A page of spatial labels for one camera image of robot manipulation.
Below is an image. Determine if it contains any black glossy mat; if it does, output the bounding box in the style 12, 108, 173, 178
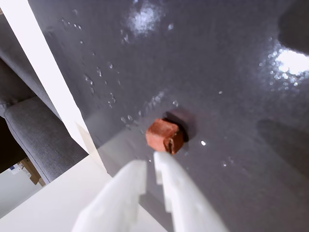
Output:
28, 0, 309, 232

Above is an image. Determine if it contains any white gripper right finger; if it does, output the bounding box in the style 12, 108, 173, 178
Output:
153, 151, 229, 232

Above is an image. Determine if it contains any red cube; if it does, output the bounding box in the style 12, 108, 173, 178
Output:
145, 117, 185, 155

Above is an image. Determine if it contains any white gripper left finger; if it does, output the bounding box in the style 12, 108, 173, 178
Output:
71, 160, 147, 232

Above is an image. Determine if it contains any brown cardboard box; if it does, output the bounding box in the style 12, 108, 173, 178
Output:
18, 157, 46, 187

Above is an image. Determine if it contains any grey fabric sofa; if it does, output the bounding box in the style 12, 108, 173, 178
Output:
0, 14, 89, 185

